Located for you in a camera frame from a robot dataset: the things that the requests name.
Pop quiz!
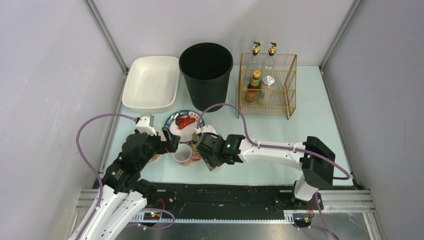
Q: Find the pink white mug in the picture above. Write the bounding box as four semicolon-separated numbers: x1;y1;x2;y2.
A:
172;143;202;167

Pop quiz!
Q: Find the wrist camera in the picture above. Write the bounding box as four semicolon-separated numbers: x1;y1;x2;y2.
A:
195;124;217;135
135;114;158;136

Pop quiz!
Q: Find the dark liquid glass bottle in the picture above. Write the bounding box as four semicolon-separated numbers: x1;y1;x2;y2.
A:
248;41;261;71

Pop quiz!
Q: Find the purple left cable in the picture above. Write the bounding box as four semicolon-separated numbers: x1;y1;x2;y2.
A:
75;113;138;240

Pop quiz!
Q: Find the red sausage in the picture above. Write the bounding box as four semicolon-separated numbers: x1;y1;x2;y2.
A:
178;117;197;130

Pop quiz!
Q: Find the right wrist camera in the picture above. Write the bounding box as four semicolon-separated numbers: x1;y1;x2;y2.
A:
195;124;217;135

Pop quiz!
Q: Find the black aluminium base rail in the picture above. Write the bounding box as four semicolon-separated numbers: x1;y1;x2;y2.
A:
77;180;375;224

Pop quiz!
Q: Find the gold wire rack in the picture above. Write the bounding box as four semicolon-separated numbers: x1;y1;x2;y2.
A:
236;53;298;119

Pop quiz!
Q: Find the silver lid pepper jar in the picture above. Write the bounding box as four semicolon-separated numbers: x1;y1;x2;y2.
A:
258;75;276;106

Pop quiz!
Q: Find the black lid spice jar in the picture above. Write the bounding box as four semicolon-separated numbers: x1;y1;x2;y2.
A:
211;166;223;173

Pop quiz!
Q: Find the dark red octopus tentacle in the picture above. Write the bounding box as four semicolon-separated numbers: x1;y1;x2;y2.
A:
175;115;189;126

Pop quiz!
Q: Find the clear glass oil bottle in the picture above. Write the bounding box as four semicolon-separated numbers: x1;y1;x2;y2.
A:
263;42;277;76

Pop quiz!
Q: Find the green rimmed white plate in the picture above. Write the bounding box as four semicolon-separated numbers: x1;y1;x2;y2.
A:
163;109;205;143

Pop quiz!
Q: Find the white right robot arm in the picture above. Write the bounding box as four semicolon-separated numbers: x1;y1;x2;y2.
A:
196;132;336;202

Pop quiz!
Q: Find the cream round plate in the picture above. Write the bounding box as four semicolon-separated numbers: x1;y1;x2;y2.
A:
147;128;165;165

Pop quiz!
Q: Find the black plastic bucket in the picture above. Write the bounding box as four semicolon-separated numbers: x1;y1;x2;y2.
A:
179;42;234;112

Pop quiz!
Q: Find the left aluminium frame post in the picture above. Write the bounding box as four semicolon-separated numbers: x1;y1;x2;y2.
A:
83;0;129;75

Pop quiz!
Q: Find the yellow label small bottle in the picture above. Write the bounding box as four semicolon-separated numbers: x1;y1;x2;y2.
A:
191;132;199;154

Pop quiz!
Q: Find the right aluminium frame post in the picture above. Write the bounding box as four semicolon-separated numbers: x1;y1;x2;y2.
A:
319;0;365;76

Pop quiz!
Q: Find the aluminium frame post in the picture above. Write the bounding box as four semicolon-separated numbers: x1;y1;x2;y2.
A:
319;0;365;76
83;0;129;75

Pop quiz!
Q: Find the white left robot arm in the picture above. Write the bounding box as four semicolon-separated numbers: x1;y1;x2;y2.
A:
70;127;181;240

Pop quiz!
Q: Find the white rectangular basin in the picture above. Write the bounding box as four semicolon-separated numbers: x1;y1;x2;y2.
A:
122;56;180;113

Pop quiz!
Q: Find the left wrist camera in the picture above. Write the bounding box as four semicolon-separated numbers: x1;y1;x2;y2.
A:
135;114;158;136

